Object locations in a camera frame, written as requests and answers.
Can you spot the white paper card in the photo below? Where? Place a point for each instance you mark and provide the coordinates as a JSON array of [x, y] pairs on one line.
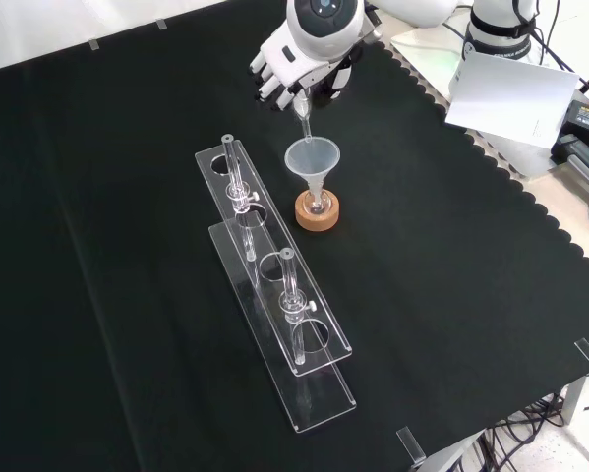
[[510, 98]]

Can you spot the grey table leg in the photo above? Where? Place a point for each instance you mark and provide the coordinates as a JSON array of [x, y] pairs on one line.
[[574, 400]]

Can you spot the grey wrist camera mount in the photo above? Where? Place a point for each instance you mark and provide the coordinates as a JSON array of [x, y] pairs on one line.
[[375, 27]]

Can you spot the translucent plastic funnel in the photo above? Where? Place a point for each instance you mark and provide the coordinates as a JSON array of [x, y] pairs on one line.
[[318, 164]]

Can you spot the clear acrylic funnel stand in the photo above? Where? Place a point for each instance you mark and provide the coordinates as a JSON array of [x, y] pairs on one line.
[[274, 275]]

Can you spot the black power adapter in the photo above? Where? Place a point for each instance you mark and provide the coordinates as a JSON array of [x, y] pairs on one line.
[[586, 120]]

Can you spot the round-bottom glass flask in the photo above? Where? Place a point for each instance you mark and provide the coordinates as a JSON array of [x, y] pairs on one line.
[[317, 205]]

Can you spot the black bench cloth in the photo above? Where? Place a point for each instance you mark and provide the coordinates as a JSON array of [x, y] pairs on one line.
[[127, 295]]

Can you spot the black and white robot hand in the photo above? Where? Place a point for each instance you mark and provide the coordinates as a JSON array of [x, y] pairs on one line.
[[313, 34]]

